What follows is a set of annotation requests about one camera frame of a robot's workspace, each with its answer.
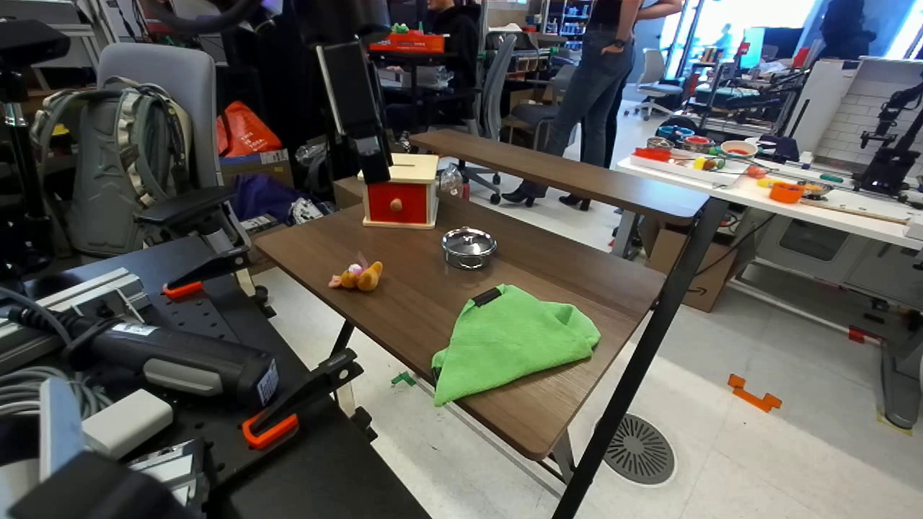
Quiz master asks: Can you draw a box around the black upright panel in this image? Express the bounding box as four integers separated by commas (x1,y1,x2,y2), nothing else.
316,38,396,186

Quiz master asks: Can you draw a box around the seated person in black shirt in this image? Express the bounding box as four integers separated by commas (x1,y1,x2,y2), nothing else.
817,0,884,62

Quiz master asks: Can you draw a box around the grey cable bundle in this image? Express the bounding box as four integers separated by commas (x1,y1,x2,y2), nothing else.
0,360,111,421

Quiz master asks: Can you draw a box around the black metal table frame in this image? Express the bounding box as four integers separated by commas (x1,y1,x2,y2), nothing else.
327,195,731,519

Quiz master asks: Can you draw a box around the grey green backpack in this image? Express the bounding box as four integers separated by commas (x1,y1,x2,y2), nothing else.
30,76,196,260

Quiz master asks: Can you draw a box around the white pegboard panel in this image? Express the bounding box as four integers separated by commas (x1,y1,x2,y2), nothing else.
787,55,923,166

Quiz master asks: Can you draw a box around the round floor drain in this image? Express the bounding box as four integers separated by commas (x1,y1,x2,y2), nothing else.
601,412,678,489

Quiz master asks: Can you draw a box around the black handheld device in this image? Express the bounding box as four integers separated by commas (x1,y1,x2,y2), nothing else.
86,316,284,412

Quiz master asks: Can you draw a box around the white board with toys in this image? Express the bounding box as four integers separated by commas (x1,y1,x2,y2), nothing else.
614,141,923,254

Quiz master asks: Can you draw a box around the orange pink plush toy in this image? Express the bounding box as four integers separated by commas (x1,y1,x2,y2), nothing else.
327,257,388,297

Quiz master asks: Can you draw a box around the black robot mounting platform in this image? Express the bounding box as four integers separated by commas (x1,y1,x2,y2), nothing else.
0,234,434,519

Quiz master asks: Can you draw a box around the green microfibre towel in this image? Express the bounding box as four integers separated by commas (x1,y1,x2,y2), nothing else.
427,283,605,409

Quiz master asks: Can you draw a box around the silver aluminium rail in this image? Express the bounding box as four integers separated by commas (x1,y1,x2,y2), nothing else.
0,264,150,375

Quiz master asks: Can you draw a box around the standing person in jeans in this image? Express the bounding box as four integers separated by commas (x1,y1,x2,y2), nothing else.
500,0,678,209

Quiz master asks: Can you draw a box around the grey office chair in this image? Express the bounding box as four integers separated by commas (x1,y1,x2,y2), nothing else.
96,40,254,254

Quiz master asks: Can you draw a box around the orange bag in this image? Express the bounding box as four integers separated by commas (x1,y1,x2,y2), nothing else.
213,98,288,160

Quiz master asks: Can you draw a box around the small metal pot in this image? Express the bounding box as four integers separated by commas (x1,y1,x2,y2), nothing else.
438,224,502,273

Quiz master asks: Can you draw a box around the white power adapter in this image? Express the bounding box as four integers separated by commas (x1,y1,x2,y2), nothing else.
79,386,176,464

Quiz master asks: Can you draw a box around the black clamp orange handle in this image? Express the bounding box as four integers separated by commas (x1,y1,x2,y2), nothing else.
160,245,261,306
239,345,368,451

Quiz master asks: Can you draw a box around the red tray on shelf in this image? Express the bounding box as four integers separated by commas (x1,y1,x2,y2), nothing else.
368,19,451,56

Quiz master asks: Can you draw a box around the orange plastic floor piece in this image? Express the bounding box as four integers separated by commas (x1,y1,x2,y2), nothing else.
724,371,784,414

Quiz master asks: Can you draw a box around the blue cloth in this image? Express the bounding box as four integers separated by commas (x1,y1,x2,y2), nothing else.
228,169,304,224

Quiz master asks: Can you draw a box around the black tripod stand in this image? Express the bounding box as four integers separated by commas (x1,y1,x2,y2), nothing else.
0,17,73,283

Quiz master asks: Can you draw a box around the cream wooden box red drawer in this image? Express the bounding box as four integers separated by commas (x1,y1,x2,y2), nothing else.
357,149,444,234

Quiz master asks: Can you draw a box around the cardboard box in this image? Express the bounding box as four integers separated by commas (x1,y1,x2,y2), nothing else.
644,224,745,313

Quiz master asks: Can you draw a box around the orange cup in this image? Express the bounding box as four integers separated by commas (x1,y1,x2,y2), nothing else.
768,177,809,208

